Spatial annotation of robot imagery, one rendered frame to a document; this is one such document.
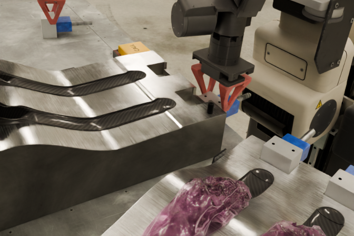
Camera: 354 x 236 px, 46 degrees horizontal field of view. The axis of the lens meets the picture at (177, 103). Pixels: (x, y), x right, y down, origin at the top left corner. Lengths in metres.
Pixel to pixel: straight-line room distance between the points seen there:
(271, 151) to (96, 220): 0.28
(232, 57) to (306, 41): 0.31
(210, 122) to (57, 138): 0.25
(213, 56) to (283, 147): 0.20
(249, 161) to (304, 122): 0.36
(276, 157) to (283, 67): 0.42
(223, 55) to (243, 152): 0.17
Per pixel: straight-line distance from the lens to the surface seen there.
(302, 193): 0.64
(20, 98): 0.66
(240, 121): 2.29
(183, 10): 0.67
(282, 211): 0.59
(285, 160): 0.65
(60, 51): 1.09
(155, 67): 0.83
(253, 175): 0.65
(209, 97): 0.80
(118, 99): 0.72
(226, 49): 0.73
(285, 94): 1.00
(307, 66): 0.99
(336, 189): 0.63
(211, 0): 0.68
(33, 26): 1.24
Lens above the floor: 1.27
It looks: 32 degrees down
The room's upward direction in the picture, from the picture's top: 5 degrees clockwise
